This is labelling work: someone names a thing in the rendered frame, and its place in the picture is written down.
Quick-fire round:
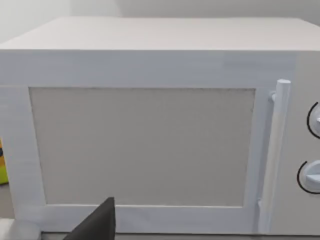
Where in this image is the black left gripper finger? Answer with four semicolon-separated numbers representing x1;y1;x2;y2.
62;196;116;240

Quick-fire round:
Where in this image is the pale grey rounded box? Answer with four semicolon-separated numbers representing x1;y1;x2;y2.
0;217;42;240

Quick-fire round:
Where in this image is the pale microwave door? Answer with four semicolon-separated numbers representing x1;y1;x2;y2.
0;49;298;235

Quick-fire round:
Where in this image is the yellow and green box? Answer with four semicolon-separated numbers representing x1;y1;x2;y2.
0;136;9;185

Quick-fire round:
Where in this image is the pale microwave oven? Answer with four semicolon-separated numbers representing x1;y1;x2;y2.
0;16;320;236

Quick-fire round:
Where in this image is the pale microwave knob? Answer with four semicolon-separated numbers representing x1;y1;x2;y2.
306;101;320;140
296;159;320;195

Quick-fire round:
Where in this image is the pale microwave door handle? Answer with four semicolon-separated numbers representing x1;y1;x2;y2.
258;79;292;232

